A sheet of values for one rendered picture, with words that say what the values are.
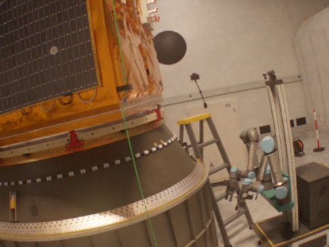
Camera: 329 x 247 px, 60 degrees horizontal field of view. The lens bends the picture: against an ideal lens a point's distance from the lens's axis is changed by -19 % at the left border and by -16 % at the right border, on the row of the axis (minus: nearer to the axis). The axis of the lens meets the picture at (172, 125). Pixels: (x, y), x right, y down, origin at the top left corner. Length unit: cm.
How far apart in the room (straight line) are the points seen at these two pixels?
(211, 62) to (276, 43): 223
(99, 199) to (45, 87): 74
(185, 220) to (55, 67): 134
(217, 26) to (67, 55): 855
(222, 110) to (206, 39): 441
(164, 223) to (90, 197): 51
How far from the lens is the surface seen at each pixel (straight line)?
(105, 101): 180
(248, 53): 1014
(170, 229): 222
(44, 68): 190
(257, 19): 1040
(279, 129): 316
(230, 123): 602
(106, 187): 205
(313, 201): 309
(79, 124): 186
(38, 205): 211
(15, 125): 208
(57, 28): 190
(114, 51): 184
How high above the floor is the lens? 183
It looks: 5 degrees down
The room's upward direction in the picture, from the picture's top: 12 degrees counter-clockwise
